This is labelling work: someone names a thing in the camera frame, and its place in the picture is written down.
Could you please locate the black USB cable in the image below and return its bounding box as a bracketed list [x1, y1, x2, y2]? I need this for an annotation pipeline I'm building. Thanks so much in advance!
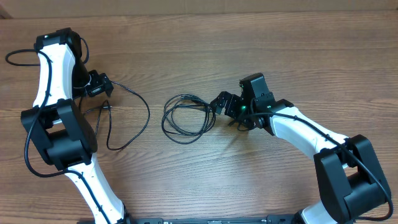
[160, 93, 217, 145]

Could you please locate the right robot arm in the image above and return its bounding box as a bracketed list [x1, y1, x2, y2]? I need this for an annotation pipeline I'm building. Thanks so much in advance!
[210, 73, 394, 223]

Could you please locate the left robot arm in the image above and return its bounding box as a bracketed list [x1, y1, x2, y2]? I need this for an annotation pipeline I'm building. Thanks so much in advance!
[21, 28, 131, 223]

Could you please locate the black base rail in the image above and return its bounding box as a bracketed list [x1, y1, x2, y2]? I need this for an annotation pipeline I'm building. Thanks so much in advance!
[116, 215, 301, 224]

